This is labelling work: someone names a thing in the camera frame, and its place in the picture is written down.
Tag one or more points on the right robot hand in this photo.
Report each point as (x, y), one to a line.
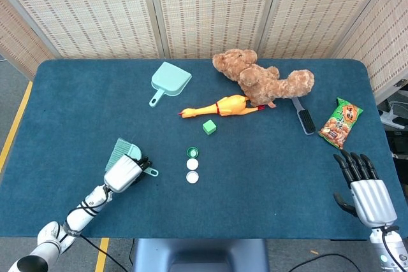
(373, 198)

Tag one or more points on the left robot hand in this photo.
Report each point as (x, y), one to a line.
(122, 173)

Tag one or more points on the white lid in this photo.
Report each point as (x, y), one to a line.
(192, 177)
(192, 164)

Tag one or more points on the green bottle cap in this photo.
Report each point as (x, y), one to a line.
(192, 152)

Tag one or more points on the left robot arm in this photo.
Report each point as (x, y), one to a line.
(86, 208)

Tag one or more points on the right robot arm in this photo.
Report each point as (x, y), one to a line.
(390, 246)

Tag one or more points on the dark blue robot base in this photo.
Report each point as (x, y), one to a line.
(201, 256)

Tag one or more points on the green snack bag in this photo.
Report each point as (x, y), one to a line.
(341, 124)

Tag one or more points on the green cube block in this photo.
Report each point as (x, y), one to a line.
(209, 127)

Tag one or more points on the grey brush black bristles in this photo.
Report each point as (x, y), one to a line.
(307, 122)

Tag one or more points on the light green dustpan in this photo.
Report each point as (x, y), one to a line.
(170, 79)

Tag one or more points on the yellow rubber chicken toy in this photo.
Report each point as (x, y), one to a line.
(229, 104)

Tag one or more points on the brown plush teddy bear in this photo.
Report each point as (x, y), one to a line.
(267, 84)

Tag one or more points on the woven bamboo folding screen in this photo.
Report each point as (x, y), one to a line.
(207, 11)

